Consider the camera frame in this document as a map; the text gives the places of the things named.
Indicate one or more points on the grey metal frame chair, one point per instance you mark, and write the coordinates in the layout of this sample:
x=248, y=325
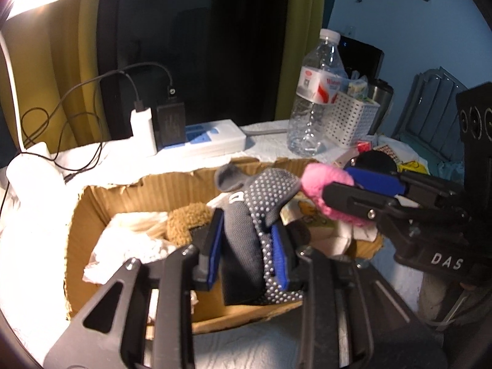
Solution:
x=426, y=115

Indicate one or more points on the white perforated basket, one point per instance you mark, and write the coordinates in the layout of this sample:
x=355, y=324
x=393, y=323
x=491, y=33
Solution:
x=349, y=119

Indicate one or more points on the white power strip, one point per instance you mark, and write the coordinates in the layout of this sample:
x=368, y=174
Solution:
x=215, y=134

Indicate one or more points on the pink plush toy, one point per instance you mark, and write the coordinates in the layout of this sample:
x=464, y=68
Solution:
x=324, y=178

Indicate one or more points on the dotted sticker sheet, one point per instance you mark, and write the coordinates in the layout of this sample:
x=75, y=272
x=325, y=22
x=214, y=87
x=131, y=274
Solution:
x=384, y=150

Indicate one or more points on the small printed tissue packet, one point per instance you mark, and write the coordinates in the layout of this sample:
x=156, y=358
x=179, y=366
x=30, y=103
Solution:
x=307, y=209

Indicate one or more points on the white cloth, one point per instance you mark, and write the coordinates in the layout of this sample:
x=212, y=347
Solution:
x=127, y=250

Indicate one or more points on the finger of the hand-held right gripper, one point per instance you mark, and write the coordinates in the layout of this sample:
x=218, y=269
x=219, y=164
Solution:
x=373, y=180
x=353, y=200

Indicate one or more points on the yellow tissue packet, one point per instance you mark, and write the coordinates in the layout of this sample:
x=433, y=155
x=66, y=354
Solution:
x=413, y=166

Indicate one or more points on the brown plush toy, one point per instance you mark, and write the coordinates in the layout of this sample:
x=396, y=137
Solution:
x=188, y=219

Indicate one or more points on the black boxy appliance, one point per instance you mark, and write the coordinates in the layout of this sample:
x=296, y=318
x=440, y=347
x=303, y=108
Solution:
x=365, y=57

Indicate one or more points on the steel tumbler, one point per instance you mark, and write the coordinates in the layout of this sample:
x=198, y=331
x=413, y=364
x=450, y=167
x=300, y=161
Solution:
x=382, y=103

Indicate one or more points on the small red box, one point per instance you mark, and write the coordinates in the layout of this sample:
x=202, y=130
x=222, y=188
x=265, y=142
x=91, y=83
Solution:
x=363, y=147

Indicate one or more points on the cardboard box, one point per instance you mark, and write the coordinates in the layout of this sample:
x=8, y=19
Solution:
x=115, y=200

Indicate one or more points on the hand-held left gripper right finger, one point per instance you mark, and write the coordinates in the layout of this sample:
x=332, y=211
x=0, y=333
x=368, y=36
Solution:
x=282, y=257

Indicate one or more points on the grey dotted sock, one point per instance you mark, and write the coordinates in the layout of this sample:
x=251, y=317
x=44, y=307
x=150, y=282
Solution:
x=238, y=246

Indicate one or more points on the black round case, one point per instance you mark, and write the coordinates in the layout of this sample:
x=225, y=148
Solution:
x=374, y=161

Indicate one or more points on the white plastic bag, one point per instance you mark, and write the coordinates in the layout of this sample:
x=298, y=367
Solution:
x=407, y=153

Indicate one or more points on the dark glass window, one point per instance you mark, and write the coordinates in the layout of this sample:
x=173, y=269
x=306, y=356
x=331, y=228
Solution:
x=211, y=46

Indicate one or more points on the clear plastic water bottle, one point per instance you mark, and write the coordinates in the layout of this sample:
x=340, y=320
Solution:
x=311, y=123

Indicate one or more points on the black power adapter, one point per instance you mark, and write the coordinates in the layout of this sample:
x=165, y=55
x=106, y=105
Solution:
x=171, y=123

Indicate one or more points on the pale yellow packet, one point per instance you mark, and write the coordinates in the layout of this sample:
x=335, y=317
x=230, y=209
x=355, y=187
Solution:
x=358, y=86

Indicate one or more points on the yellow curtain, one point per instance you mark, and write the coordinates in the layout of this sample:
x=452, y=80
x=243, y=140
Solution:
x=88, y=65
x=299, y=27

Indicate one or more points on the white charger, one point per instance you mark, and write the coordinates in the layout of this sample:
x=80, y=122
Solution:
x=142, y=130

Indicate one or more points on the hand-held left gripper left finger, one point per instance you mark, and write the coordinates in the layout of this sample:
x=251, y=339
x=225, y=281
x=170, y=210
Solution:
x=213, y=253

